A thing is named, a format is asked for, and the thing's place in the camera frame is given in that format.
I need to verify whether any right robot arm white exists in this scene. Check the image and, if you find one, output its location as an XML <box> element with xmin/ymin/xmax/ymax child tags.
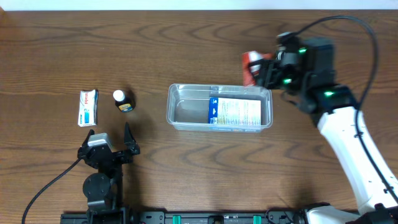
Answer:
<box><xmin>243</xmin><ymin>34</ymin><xmax>397</xmax><ymax>223</ymax></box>

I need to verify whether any clear plastic container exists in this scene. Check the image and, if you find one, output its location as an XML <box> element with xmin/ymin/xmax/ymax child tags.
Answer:
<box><xmin>166</xmin><ymin>84</ymin><xmax>273</xmax><ymax>133</ymax></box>

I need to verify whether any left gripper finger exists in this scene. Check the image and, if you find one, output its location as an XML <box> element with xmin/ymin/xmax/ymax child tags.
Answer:
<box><xmin>124</xmin><ymin>122</ymin><xmax>137</xmax><ymax>148</ymax></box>
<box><xmin>82</xmin><ymin>129</ymin><xmax>95</xmax><ymax>146</ymax></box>

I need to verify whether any small dark bottle white cap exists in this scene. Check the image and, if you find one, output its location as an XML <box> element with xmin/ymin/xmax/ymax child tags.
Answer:
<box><xmin>113</xmin><ymin>90</ymin><xmax>135</xmax><ymax>113</ymax></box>

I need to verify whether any red medicine sachet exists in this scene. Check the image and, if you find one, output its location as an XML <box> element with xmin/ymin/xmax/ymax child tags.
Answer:
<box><xmin>243</xmin><ymin>51</ymin><xmax>274</xmax><ymax>86</ymax></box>

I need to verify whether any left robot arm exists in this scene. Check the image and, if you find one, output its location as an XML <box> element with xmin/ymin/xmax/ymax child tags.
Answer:
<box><xmin>77</xmin><ymin>123</ymin><xmax>140</xmax><ymax>223</ymax></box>

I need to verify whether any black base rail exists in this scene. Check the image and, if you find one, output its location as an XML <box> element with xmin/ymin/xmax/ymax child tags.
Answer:
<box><xmin>60</xmin><ymin>210</ymin><xmax>308</xmax><ymax>224</ymax></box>

